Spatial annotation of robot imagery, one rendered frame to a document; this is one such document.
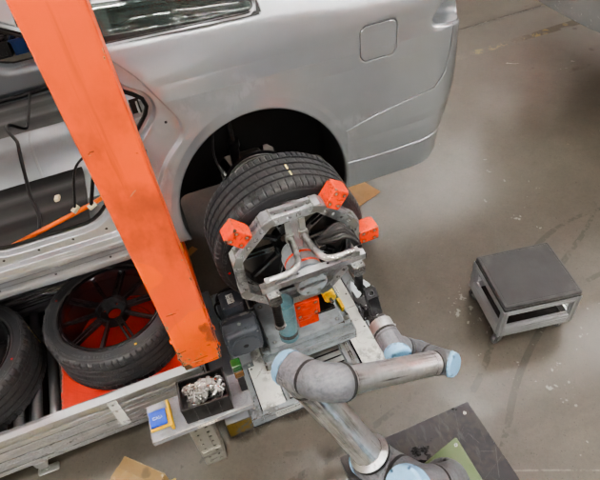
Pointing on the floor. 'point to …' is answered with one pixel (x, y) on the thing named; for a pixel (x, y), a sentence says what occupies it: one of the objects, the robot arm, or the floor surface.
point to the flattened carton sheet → (363, 192)
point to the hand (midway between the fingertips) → (356, 281)
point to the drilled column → (207, 436)
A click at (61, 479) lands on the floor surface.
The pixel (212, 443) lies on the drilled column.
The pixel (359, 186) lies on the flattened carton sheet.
